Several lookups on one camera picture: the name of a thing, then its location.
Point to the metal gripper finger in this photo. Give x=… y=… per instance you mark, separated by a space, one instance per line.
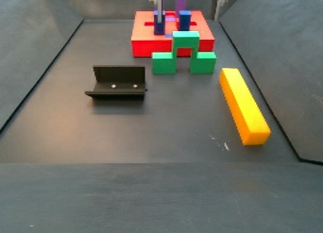
x=219 y=5
x=158 y=7

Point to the green arch block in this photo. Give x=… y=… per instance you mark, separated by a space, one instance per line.
x=203 y=61

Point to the dark blue block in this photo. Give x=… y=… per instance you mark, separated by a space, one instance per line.
x=184 y=20
x=158 y=23

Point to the long yellow block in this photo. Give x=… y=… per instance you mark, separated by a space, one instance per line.
x=248 y=118

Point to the low purple block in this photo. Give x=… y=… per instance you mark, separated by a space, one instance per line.
x=169 y=20

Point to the black angled bracket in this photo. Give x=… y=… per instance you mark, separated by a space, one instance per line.
x=118 y=81

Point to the red slotted board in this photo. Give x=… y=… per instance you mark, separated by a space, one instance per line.
x=146 y=42

